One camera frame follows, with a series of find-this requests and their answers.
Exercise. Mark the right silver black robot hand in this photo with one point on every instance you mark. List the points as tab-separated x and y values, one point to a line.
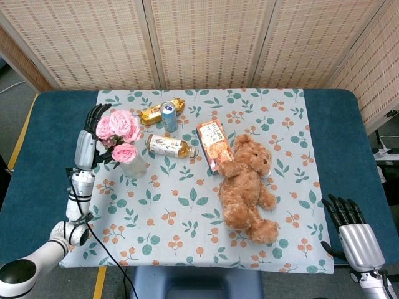
360	244

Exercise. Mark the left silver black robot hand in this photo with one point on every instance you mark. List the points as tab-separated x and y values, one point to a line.
84	149

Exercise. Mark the pink artificial rose bouquet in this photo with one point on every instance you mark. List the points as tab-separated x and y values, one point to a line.
120	124

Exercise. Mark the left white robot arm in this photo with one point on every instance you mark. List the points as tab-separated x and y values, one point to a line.
40	252

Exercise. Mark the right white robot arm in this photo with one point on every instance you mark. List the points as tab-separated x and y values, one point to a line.
374	285

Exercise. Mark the clear glass vase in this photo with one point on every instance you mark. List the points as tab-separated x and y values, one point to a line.
135	168

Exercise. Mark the dark blue table cover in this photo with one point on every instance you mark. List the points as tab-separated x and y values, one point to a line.
46	140

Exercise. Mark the gold foil snack package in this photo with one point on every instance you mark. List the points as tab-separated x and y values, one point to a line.
149	114

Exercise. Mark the amber tea bottle white label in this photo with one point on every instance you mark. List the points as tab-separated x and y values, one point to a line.
165	145

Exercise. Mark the light blue drink can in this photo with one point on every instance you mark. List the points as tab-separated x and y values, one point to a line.
170	120

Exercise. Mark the white power strip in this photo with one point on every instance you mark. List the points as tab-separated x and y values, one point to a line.
388	154

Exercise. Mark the woven bamboo screen panel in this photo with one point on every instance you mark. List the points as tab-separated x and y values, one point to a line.
18	62
205	40
84	40
315	40
377	71

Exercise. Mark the floral leaf print tablecloth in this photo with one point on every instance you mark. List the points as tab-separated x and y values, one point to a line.
187	218

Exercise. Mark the brown teddy bear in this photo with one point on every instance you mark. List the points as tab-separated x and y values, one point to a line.
244	190

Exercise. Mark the orange biscuit box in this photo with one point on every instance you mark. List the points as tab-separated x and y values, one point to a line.
215	146

